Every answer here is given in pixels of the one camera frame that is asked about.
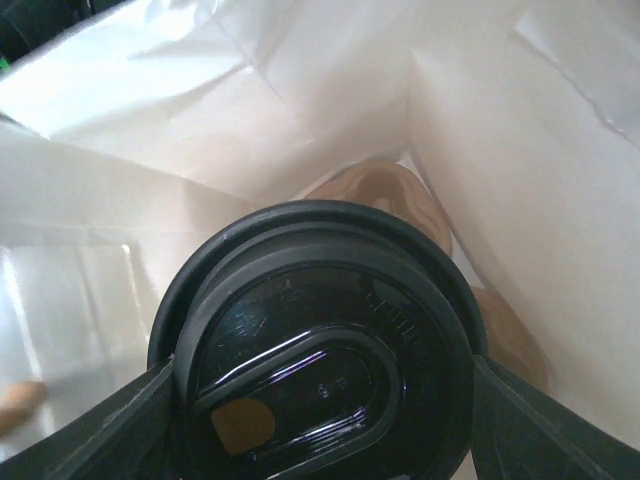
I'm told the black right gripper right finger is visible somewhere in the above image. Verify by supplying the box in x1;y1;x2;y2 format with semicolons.
471;355;639;479

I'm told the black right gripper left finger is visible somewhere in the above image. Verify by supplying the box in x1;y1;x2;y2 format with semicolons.
1;359;173;479

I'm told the single brown cup carrier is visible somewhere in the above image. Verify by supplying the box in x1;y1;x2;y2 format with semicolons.
305;160;549;393

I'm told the cream paper bag with handles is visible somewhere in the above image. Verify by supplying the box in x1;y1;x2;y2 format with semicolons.
1;1;639;459

